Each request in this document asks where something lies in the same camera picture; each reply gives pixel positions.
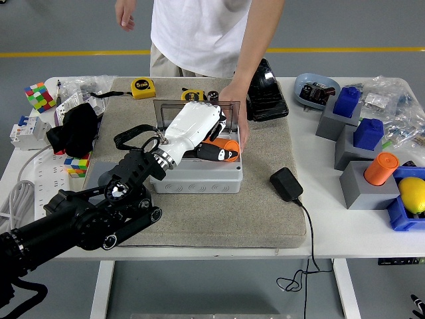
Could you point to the person's right hand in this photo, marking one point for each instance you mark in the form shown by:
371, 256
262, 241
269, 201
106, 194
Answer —
125, 16

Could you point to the grey plastic junction box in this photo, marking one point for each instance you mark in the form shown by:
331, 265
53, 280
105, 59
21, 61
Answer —
199, 181

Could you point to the clear bags of small parts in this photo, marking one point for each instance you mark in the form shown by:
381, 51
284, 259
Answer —
398, 109

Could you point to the white circuit breaker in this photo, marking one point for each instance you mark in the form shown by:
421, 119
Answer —
28, 133

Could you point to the blue plastic bin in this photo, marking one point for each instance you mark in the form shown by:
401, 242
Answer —
400, 219

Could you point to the yellow lemon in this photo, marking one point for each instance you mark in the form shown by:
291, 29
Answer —
413, 194

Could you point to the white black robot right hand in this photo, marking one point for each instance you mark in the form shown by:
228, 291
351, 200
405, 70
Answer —
419, 304

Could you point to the blue-grey bowl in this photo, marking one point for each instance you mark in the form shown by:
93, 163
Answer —
303, 80

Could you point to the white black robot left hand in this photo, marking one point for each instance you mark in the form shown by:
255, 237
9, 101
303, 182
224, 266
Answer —
192, 126

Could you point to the black plug adapter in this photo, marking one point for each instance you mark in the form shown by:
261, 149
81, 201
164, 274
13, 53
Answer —
286, 184

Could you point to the black table control panel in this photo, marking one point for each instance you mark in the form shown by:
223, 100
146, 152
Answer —
398, 261

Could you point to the yellow tape measure chrome face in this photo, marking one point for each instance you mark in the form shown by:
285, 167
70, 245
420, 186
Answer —
192, 94

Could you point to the white purple card packet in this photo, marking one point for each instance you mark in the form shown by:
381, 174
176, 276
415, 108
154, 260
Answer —
68, 103

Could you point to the smoky transparent box lid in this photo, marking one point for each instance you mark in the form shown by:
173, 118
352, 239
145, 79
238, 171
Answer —
159, 113

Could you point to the person's left hand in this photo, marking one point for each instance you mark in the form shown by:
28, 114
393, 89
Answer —
237, 106

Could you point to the person's left forearm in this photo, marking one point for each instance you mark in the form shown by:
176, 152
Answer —
255, 46

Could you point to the small black cylinder capacitor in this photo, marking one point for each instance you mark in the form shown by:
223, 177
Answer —
213, 94

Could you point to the clear plastic bag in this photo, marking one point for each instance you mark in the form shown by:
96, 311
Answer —
83, 83

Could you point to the dark electronic parts pile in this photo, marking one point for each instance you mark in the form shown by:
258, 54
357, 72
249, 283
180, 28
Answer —
315, 93

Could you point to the blue block battery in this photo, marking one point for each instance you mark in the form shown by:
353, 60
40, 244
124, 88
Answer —
368, 134
347, 103

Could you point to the orange cylinder battery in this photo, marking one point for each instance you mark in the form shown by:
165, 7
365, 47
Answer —
380, 169
231, 144

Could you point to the white power strip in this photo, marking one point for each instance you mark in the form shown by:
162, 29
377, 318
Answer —
50, 172

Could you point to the grey-brown fabric mat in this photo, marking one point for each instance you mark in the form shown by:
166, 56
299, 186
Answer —
216, 221

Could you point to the grey cube holder round hole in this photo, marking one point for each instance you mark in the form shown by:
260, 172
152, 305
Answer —
96, 172

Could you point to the small colourful puzzle cube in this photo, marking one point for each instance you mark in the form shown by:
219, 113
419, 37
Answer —
78, 164

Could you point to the small white module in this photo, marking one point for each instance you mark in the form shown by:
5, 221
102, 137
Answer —
98, 106

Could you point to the dark pen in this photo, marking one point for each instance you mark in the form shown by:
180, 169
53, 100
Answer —
59, 91

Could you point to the white table leg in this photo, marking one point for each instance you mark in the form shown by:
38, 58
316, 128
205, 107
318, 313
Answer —
347, 289
101, 289

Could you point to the person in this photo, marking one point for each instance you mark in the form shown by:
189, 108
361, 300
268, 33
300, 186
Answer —
199, 33

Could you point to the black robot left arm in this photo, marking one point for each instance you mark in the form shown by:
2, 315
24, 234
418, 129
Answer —
83, 222

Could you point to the black cloth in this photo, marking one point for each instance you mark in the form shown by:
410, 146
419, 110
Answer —
76, 129

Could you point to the large colourful puzzle cube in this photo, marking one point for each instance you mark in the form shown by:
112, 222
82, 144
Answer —
40, 98

